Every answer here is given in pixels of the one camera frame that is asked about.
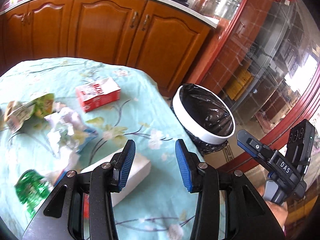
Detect person's right hand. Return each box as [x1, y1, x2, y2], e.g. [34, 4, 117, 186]
[265, 200, 289, 230]

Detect white box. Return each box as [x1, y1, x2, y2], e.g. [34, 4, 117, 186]
[80, 148, 151, 207]

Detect white bin with black bag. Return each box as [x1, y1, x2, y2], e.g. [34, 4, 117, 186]
[171, 83, 235, 156]

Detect crumpled white tissue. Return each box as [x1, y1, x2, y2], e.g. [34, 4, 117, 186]
[44, 107, 98, 156]

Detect red and white carton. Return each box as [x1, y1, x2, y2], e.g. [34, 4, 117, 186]
[75, 77, 121, 113]

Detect teal floral tablecloth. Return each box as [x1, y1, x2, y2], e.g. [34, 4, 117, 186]
[1, 57, 197, 239]

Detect glass display cabinet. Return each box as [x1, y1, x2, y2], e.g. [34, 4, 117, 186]
[185, 0, 319, 149]

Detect green foil wrapper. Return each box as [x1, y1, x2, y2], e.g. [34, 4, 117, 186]
[14, 170, 52, 218]

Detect green spout pouch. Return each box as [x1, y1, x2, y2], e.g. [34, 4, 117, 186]
[4, 93, 55, 133]

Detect wooden lower cabinets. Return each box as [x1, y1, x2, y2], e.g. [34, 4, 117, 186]
[1, 0, 212, 96]

